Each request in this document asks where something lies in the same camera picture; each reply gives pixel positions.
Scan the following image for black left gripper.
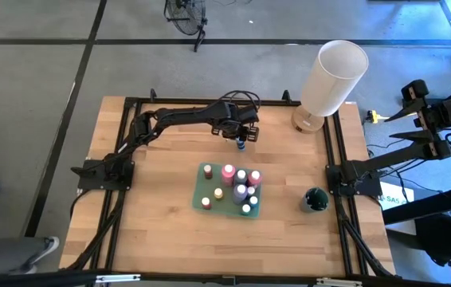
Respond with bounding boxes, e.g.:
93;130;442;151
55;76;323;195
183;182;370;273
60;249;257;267
211;101;261;143

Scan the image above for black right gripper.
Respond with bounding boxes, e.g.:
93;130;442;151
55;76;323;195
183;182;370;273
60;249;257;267
384;79;451;160

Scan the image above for large pink paint bottle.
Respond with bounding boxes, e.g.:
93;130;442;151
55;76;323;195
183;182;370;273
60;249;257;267
221;163;237;187

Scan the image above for teal plastic tray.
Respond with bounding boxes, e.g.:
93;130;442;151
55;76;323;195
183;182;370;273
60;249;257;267
191;161;265;219

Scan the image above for large purple paint bottle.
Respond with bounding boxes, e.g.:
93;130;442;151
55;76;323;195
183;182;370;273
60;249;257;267
233;183;249;205

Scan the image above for dark green cup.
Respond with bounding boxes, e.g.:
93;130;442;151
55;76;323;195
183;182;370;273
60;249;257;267
300;187;330;214

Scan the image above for white printed sign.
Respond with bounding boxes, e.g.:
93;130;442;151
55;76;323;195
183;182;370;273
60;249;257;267
378;182;416;211

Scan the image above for white shade table lamp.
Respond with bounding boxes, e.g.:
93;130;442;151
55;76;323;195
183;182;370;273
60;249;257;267
291;39;370;135

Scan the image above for black floor fan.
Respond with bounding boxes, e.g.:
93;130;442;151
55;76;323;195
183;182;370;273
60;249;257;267
163;0;209;53

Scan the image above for person's shoe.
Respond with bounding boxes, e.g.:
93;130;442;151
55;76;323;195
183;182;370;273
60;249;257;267
24;235;61;275

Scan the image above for person's leg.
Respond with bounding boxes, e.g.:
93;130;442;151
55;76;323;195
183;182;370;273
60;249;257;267
0;237;47;276

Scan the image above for yellow extension cord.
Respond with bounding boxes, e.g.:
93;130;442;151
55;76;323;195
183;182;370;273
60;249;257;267
367;107;422;124

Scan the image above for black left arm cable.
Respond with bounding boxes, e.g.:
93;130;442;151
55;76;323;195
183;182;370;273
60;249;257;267
209;89;262;112

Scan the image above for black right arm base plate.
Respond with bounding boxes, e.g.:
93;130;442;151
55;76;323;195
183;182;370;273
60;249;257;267
327;165;384;197

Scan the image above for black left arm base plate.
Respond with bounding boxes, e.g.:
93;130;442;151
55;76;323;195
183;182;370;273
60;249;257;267
76;159;135;191

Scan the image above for silver rail bracket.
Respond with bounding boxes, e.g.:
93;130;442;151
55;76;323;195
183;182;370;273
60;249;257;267
316;277;364;287
96;273;142;284

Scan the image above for black camera rail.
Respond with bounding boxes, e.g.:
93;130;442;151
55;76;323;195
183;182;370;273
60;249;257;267
0;269;451;287

